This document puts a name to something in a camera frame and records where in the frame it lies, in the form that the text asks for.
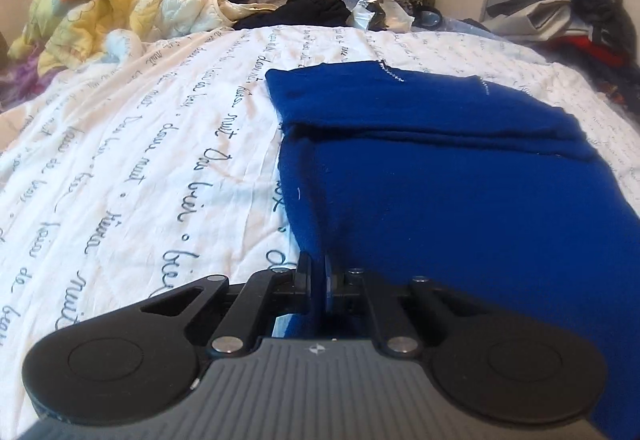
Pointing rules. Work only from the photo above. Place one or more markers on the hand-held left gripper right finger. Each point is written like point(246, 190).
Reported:
point(330, 287)

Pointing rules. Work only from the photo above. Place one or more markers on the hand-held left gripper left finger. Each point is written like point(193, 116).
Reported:
point(306, 282)

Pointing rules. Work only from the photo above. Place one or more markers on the blue knit garment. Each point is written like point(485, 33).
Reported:
point(450, 195)

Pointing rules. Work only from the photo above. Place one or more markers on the white script-printed bed sheet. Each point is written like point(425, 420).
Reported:
point(125, 170)

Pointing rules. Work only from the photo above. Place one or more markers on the dark navy cloth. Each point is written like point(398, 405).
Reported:
point(300, 12)

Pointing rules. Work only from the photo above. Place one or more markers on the silver foil packet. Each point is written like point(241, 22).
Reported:
point(395, 20)

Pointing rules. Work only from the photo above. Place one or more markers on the blue bowl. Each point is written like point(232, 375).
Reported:
point(431, 19)

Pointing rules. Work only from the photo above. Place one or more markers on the light blue bed cover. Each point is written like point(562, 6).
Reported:
point(470, 24)

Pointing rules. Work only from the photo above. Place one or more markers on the beige cloth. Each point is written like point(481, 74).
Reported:
point(540, 17)

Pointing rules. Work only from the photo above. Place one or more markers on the yellow orange quilt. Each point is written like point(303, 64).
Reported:
point(100, 0)

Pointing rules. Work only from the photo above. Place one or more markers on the purple cloth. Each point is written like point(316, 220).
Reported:
point(20, 80)

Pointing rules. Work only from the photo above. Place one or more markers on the red cloth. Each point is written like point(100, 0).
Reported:
point(595, 51)

